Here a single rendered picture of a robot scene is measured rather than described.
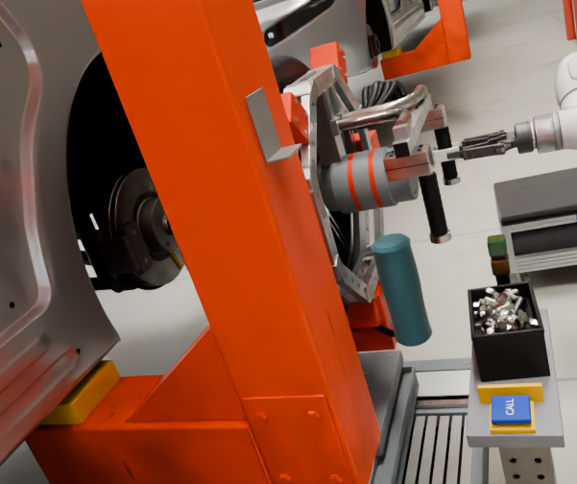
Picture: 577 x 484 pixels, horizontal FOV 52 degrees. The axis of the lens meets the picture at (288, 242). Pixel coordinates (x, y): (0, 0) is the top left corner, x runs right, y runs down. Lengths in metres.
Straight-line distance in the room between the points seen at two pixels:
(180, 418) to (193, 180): 0.46
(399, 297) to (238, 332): 0.55
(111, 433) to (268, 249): 0.53
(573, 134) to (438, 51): 3.50
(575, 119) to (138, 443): 1.15
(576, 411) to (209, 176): 1.43
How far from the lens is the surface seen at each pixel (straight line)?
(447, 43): 4.92
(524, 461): 1.45
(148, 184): 1.63
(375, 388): 1.76
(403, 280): 1.34
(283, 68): 1.39
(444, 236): 1.25
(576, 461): 1.81
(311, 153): 1.20
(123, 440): 1.18
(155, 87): 0.79
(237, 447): 1.06
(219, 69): 0.74
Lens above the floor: 1.27
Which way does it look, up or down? 21 degrees down
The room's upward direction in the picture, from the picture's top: 18 degrees counter-clockwise
